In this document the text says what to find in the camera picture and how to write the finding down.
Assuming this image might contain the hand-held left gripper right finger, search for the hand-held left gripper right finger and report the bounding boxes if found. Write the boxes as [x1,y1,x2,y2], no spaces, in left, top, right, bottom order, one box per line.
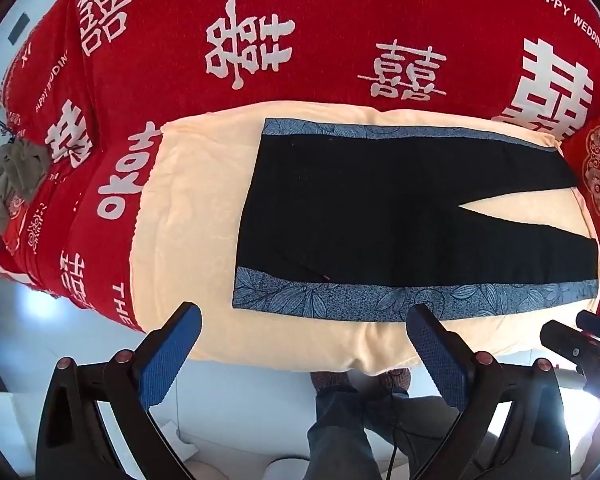
[406,302,572,480]

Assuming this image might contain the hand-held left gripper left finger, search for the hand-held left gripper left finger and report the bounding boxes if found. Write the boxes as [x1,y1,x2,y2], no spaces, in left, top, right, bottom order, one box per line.
[35,301,203,480]

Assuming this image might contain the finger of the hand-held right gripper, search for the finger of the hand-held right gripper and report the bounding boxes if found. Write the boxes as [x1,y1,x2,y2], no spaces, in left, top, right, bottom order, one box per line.
[576,310,600,343]
[540,322,600,363]

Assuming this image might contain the black pants with blue stripes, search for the black pants with blue stripes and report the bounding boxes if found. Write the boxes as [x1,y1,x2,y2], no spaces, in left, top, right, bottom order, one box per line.
[231,117,600,323]

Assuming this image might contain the person's legs in jeans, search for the person's legs in jeans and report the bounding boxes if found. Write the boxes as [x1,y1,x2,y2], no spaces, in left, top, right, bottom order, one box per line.
[305,384,463,480]

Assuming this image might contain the cream blanket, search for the cream blanket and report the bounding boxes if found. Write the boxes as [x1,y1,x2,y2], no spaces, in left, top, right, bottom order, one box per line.
[129,101,600,375]

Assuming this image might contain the red patterned cloth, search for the red patterned cloth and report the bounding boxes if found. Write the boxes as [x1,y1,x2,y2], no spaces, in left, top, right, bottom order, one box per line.
[0,195,38,261]

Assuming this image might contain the olive green cloth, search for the olive green cloth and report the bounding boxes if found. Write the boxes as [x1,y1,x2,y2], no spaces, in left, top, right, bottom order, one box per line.
[0,141,52,233]

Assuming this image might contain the red printed blanket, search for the red printed blanket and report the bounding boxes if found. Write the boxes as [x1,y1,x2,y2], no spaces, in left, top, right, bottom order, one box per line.
[0,0,600,333]

